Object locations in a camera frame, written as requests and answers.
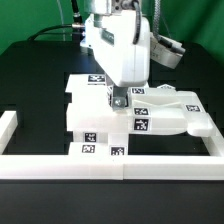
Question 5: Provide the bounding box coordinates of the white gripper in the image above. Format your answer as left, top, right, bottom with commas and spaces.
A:
89, 10, 150, 110

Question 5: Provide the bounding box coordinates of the white chair back piece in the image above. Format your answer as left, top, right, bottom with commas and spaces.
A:
66, 81, 214, 137

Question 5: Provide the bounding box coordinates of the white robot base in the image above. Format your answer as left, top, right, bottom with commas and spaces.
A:
80, 17, 94, 54

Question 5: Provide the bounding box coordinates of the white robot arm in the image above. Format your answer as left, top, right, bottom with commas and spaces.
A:
85, 0, 150, 110

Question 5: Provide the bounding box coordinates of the white fiducial marker sheet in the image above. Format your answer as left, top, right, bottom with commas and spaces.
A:
65, 74, 107, 93

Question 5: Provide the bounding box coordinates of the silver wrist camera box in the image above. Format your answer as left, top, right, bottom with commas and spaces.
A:
150, 34, 185, 69

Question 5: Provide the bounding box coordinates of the black cable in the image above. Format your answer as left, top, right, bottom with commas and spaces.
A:
27, 0, 86, 42

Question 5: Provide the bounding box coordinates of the grey corrugated cable hose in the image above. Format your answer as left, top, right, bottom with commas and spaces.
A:
152, 0, 164, 39

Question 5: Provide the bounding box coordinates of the white U-shaped fence frame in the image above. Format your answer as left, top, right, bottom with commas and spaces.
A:
0, 111, 224, 180

